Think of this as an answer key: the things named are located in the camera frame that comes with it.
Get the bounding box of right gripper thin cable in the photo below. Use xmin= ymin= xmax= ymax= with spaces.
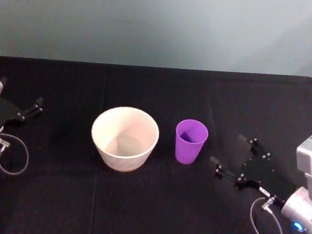
xmin=248 ymin=194 xmax=288 ymax=234

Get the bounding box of purple plastic cup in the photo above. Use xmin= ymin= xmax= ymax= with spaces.
xmin=172 ymin=118 xmax=210 ymax=166

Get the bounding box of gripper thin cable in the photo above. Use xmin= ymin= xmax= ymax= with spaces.
xmin=248 ymin=194 xmax=288 ymax=234
xmin=0 ymin=132 xmax=32 ymax=177

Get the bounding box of black table cloth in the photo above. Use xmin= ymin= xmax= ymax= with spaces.
xmin=0 ymin=44 xmax=312 ymax=234

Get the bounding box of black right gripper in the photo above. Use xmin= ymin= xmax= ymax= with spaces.
xmin=205 ymin=130 xmax=304 ymax=207

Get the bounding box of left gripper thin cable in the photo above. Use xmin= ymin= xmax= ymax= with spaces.
xmin=0 ymin=132 xmax=32 ymax=177

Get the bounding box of white paper bucket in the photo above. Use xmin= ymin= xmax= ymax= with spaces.
xmin=87 ymin=103 xmax=162 ymax=176

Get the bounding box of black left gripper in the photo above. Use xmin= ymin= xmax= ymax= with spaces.
xmin=0 ymin=76 xmax=47 ymax=141

